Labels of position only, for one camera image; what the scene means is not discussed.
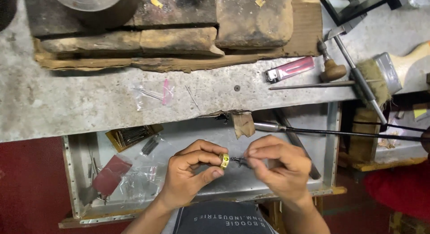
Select person's right hand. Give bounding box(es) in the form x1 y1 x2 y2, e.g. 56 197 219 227
243 135 315 208

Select person's left hand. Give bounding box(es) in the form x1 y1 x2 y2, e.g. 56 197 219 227
167 139 230 209

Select small dark metal tool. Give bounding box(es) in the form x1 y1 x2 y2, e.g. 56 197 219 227
230 156 251 168

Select dark flat metal file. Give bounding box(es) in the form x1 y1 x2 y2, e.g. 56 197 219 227
273 108 322 180

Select crumpled clear plastic bags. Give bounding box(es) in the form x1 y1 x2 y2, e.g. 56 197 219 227
114 159 169 205

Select small clear bag of burs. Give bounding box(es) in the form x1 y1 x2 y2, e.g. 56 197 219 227
136 135 167 161

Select metal bench drawer tray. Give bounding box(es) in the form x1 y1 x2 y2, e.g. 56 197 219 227
59 101 347 228

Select brown box of burs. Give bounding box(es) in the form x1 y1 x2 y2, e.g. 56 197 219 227
105 124 164 153

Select person's grey printed shirt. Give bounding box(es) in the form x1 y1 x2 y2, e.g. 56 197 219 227
161 200 279 234

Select flexible shaft handpiece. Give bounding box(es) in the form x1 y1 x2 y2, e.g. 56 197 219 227
253 121 430 143

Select brown tape scrap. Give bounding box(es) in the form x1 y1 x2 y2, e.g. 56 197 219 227
231 111 256 140

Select red sandpaper piece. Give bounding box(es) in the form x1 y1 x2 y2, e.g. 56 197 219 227
92 155 133 197

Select loose thin metal pin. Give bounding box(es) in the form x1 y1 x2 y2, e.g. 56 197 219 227
184 84 201 111

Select wooden side tray with clutter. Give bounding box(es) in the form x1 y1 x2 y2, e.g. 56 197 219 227
339 102 430 172

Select loose small metal tools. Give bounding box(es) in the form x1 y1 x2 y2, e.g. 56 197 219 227
87 149 109 206

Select clear bag with needles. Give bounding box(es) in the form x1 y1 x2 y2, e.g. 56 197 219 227
132 79 175 112

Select thin metal needle file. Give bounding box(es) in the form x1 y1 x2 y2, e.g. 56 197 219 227
268 80 357 91

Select red gas lighter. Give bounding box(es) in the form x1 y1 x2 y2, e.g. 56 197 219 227
264 56 316 84

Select red cushion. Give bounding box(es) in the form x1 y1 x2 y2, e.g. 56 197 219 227
363 160 430 222

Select long worn brown brick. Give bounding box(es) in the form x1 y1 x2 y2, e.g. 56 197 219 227
40 27 225 57

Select torn brown cardboard sheet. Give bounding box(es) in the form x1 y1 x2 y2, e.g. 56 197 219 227
34 0 323 73

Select square worn brown brick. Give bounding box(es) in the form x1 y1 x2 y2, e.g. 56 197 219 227
215 0 294 50

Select large charred soldering block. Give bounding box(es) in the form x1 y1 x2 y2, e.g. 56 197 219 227
23 0 219 39

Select round glass bowl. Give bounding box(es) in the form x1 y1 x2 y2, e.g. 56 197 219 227
47 0 140 28

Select dark round object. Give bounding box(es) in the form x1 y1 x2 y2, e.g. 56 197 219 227
0 0 18 32

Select wooden-handled graver tool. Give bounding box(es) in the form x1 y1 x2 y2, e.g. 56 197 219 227
317 39 347 83

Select thin black cable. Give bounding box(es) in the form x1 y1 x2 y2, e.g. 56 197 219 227
353 121 428 133

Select small metal-handled hammer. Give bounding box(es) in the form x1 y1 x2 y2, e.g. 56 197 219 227
323 14 389 126

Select bristle brush with wooden handle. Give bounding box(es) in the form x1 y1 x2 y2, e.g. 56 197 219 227
355 41 430 107

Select black metal frame stand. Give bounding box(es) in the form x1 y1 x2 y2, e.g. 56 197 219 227
318 0 409 26

